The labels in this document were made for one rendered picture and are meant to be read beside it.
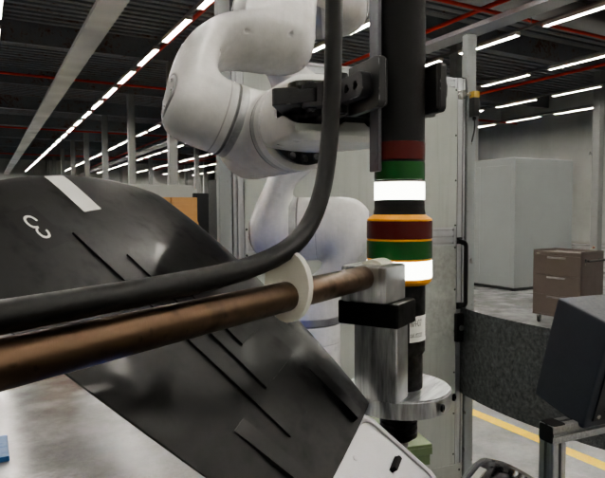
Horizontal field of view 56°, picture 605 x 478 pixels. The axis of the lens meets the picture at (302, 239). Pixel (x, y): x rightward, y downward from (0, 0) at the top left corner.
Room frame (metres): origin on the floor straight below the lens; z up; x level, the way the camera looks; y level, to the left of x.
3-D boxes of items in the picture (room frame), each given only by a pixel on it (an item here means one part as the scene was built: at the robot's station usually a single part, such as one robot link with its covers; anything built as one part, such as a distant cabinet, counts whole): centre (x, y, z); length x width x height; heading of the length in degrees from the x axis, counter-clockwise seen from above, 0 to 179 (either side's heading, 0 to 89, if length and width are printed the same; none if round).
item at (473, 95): (2.60, -0.76, 1.82); 0.09 x 0.04 x 0.23; 113
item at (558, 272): (6.79, -3.20, 0.45); 0.68 x 0.47 x 0.90; 32
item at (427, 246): (0.38, -0.06, 1.38); 0.04 x 0.04 x 0.01
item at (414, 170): (0.38, -0.06, 1.43); 0.03 x 0.03 x 0.01
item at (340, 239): (1.08, -0.04, 1.31); 0.19 x 0.12 x 0.24; 85
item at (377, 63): (0.38, -0.03, 1.49); 0.07 x 0.03 x 0.03; 23
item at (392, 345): (0.37, -0.06, 1.33); 0.09 x 0.07 x 0.10; 148
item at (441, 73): (0.41, -0.09, 1.49); 0.07 x 0.03 x 0.03; 23
